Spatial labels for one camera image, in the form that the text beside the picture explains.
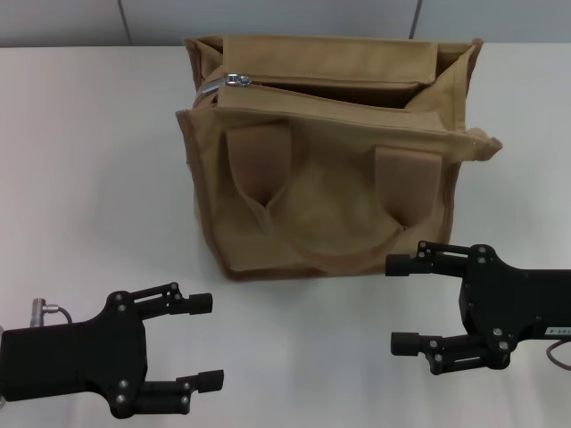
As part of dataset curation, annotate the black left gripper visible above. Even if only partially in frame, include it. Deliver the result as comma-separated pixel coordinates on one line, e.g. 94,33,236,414
0,281,225,420

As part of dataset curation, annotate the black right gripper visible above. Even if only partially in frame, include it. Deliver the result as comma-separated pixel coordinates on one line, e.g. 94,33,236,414
385,240,571,376

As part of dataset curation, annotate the khaki canvas food bag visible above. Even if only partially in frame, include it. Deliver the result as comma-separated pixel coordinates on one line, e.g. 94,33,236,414
175,36,503,283

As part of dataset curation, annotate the silver metal zipper pull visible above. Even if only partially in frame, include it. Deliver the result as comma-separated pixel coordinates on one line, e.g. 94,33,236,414
199,72,252,97

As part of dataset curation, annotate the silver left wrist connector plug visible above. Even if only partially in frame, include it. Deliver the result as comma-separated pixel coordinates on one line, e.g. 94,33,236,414
29,297,73,323

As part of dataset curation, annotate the right wrist cable with plug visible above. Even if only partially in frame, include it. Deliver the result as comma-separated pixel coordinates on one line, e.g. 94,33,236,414
547,340,571,372

